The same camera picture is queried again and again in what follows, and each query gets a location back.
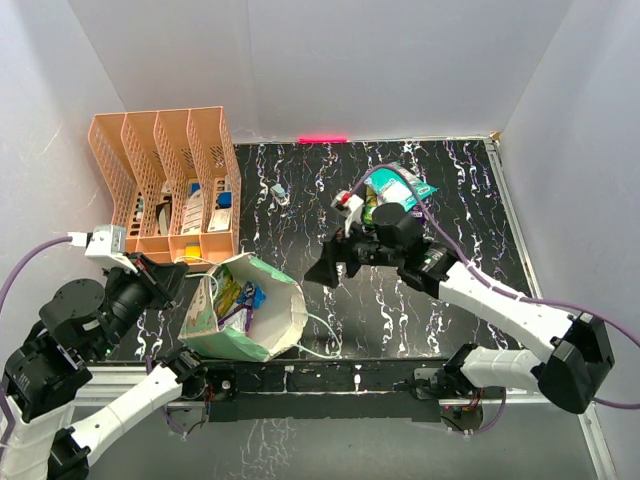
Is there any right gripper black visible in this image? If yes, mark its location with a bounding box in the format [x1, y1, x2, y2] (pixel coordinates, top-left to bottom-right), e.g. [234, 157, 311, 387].
[306, 214, 403, 287]

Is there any orange green Fox's bag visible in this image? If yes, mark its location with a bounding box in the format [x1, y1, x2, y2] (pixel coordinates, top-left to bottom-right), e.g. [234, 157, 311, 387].
[213, 265, 242, 319]

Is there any green illustrated paper bag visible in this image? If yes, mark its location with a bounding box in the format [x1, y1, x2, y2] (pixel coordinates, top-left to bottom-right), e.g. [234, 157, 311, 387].
[178, 252, 344, 362]

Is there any teal white candy bag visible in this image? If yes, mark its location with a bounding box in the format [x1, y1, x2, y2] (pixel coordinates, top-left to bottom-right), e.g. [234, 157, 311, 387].
[365, 164, 437, 211]

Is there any purple Fox's candy bag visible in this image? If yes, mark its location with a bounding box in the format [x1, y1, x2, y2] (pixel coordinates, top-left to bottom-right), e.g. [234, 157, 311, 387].
[409, 205, 427, 224]

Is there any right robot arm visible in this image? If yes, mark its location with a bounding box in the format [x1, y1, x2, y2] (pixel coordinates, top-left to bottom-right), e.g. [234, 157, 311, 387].
[304, 203, 615, 414]

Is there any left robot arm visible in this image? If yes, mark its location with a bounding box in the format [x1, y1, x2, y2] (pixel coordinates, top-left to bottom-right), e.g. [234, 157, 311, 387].
[1, 253, 207, 479]

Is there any yellow sticky note block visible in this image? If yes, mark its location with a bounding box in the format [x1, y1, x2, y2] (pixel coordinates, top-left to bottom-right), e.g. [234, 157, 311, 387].
[184, 243, 201, 258]

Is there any white lotion bottle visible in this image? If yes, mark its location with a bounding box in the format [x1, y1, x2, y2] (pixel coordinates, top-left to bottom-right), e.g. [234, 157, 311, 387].
[180, 182, 204, 235]

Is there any small blue candy wrapper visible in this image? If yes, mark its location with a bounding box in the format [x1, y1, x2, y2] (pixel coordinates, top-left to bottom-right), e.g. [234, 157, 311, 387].
[245, 282, 266, 309]

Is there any white card box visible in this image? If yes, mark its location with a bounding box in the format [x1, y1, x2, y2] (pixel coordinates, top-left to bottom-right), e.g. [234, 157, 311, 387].
[207, 208, 232, 233]

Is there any orange plastic file organizer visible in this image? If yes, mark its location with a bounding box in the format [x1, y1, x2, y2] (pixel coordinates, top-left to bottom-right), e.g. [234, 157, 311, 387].
[88, 106, 242, 271]

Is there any pink tape strip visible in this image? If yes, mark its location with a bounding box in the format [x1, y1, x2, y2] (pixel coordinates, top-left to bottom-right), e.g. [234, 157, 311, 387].
[297, 135, 348, 144]

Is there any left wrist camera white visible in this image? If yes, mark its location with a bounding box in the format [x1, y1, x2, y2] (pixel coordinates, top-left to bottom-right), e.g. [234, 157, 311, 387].
[68, 224, 137, 273]

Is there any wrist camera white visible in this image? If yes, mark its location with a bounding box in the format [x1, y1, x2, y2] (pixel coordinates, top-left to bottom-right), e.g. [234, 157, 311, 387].
[68, 224, 137, 273]
[331, 190, 364, 237]

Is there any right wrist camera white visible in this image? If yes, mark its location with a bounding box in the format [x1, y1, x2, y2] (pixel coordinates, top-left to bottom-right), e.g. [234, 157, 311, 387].
[331, 190, 364, 237]

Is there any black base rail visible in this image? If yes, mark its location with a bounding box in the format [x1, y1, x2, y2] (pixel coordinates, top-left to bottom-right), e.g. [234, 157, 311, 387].
[205, 358, 471, 423]

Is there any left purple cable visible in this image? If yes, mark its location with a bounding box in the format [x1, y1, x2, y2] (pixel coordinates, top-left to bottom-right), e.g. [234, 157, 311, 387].
[0, 234, 76, 451]

